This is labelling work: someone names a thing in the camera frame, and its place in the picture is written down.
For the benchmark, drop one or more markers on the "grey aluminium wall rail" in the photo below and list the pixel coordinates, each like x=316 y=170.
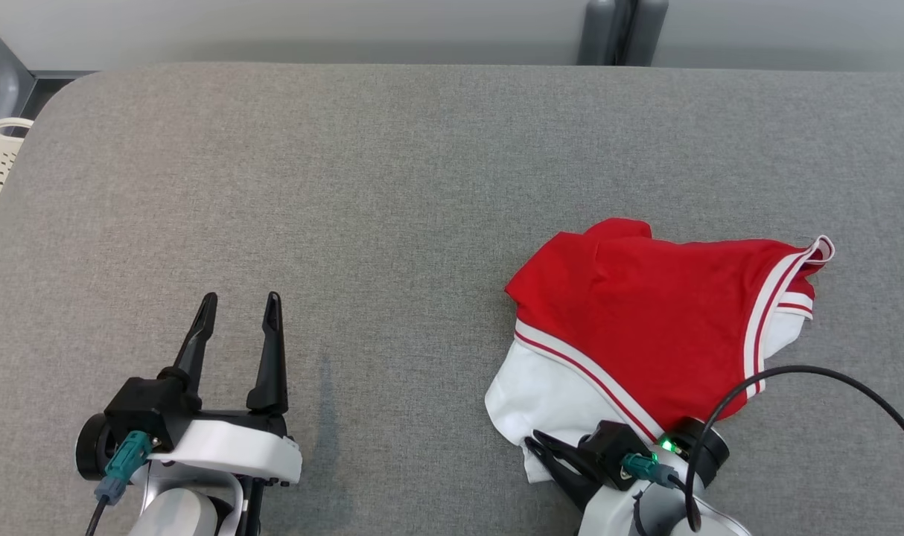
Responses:
x=625 y=30

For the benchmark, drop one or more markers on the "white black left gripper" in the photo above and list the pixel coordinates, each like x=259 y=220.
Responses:
x=236 y=450

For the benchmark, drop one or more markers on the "grey metal frame leg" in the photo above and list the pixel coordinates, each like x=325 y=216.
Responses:
x=1 y=67

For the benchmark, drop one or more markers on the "grey cylinder post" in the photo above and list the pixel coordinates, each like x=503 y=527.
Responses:
x=651 y=30
x=597 y=30

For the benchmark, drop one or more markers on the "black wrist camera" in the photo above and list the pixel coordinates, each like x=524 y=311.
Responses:
x=608 y=447
x=143 y=406

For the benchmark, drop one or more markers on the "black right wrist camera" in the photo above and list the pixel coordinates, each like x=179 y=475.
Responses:
x=608 y=447

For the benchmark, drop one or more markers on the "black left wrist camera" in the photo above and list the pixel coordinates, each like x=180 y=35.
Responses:
x=143 y=406

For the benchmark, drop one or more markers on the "red jersey with white trim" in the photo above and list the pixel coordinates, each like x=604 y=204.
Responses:
x=645 y=313

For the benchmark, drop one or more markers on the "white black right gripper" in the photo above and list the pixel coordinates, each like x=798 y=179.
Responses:
x=605 y=514

